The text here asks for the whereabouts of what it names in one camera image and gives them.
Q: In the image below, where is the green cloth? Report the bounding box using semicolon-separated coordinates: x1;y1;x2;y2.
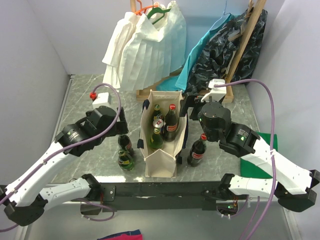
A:
240;132;278;179

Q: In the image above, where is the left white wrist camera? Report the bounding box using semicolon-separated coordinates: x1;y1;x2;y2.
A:
89;92;111;109

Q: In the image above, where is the cola glass bottle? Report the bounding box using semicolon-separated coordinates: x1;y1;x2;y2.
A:
163;103;179;142

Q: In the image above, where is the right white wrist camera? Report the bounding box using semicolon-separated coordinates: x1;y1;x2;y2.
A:
201;78;227;103

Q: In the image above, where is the white pleated garment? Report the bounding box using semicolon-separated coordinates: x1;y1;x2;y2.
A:
102;0;187;91

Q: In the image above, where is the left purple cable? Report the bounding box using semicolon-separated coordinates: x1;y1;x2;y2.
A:
0;83;122;232

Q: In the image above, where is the dark patterned garment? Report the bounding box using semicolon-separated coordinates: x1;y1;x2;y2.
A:
185;9;268;93

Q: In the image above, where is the cream canvas tote bag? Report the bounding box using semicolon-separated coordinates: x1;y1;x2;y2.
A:
137;91;188;178

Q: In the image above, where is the orange hanger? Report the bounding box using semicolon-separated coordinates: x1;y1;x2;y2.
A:
130;0;159;16

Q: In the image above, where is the green bottle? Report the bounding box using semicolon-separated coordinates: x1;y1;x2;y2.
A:
151;104;164;123
149;128;164;151
117;149;134;171

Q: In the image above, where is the wooden clothes rack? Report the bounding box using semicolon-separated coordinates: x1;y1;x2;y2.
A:
136;0;267;102

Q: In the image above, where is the green hanger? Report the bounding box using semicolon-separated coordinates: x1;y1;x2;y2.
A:
146;5;172;25

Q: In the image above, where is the black base beam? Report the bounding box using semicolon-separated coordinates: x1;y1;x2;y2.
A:
69;179;253;213

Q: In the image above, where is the silver beverage can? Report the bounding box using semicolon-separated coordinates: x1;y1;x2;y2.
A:
152;118;164;132

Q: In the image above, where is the blue wire hanger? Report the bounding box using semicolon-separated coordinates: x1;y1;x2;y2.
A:
209;0;231;31

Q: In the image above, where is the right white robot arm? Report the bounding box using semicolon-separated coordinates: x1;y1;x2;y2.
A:
179;93;320;213

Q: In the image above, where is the pink and blue cloth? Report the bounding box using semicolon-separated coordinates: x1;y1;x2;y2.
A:
98;229;143;240

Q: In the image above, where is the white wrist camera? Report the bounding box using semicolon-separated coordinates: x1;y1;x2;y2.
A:
201;78;227;103
89;92;111;109

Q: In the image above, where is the teal shirt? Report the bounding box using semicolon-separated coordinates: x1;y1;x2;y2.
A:
156;14;236;92

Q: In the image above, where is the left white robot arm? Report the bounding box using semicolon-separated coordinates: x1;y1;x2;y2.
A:
0;106;129;227

